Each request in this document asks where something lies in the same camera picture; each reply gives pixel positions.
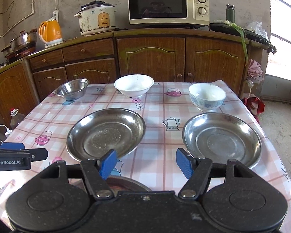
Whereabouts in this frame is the steel plate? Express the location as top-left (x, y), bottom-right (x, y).
top-left (182, 113), bottom-right (262, 169)
top-left (66, 108), bottom-right (146, 162)

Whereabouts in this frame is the blue floral white bowl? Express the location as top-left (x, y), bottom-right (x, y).
top-left (189, 83), bottom-right (226, 112)

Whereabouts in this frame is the small steel bowl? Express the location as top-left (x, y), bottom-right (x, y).
top-left (54, 78), bottom-right (89, 102)

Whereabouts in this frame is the large white bowl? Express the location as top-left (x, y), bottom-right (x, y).
top-left (114, 74), bottom-right (154, 98)

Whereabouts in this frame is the brown dish near edge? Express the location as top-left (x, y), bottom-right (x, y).
top-left (106, 176), bottom-right (152, 192)

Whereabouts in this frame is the oil bottle red cap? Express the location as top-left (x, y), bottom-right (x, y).
top-left (10, 108), bottom-right (25, 129)

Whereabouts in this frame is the brown wooden sideboard cabinet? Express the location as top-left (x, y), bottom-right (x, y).
top-left (0, 28), bottom-right (268, 125)

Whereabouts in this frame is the pink cloth hanging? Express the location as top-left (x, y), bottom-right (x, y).
top-left (247, 59), bottom-right (263, 79)

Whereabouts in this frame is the steel pot with lid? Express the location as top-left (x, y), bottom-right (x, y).
top-left (10, 28), bottom-right (38, 53)

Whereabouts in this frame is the orange electric kettle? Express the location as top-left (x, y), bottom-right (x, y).
top-left (38, 18), bottom-right (63, 48)

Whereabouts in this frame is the green onion stalk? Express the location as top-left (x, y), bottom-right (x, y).
top-left (214, 20), bottom-right (248, 66)

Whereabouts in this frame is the black induction cooktop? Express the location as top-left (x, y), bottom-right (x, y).
top-left (209, 21), bottom-right (277, 54)

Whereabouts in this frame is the white power strip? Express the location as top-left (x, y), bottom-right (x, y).
top-left (52, 10), bottom-right (59, 21)

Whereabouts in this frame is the white rice cooker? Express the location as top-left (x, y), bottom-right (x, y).
top-left (73, 0), bottom-right (117, 36)

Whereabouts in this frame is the white plastic bag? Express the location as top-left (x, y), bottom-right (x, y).
top-left (246, 22), bottom-right (269, 40)

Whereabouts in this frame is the green thermos bottle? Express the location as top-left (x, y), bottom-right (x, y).
top-left (225, 4), bottom-right (236, 23)

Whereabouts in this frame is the cream microwave oven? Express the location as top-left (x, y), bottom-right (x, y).
top-left (128, 0), bottom-right (210, 26)

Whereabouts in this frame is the white charger cable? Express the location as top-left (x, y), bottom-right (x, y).
top-left (0, 123), bottom-right (14, 141)

